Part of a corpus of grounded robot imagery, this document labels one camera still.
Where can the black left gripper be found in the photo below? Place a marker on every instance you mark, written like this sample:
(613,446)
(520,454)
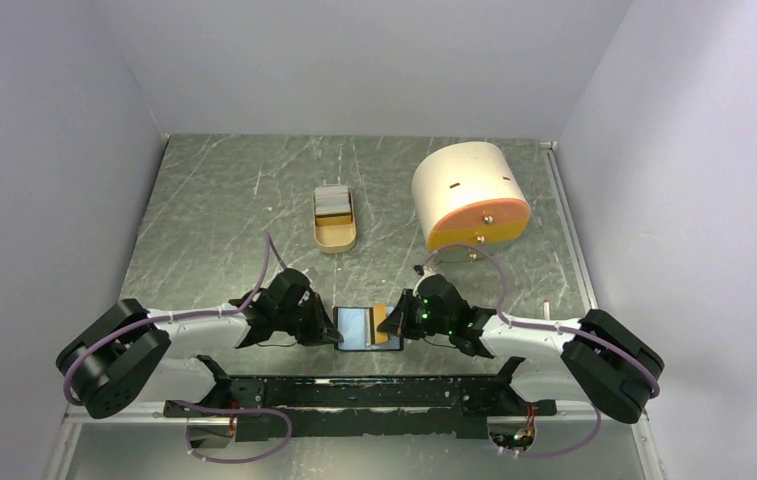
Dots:
(322,330)

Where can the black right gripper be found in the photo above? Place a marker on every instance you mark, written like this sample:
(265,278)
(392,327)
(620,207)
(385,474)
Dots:
(399,322)

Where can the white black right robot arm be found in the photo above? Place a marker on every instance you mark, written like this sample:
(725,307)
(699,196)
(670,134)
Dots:
(540,348)

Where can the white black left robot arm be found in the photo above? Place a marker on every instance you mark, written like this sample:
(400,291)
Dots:
(134,354)

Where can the beige oval card tray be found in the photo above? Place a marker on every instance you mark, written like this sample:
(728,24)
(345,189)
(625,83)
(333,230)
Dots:
(335,234)

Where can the stack of credit cards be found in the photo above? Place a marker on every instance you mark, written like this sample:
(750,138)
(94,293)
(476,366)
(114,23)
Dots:
(332,200)

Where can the cream cylindrical drawer box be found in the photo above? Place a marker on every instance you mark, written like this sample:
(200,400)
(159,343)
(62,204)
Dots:
(466,193)

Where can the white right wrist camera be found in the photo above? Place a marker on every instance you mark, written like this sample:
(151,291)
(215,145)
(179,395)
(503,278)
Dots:
(423,272)

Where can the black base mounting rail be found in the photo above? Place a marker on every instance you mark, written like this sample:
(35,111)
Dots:
(275,406)

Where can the aluminium extrusion rail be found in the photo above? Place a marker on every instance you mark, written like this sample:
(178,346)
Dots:
(603,351)

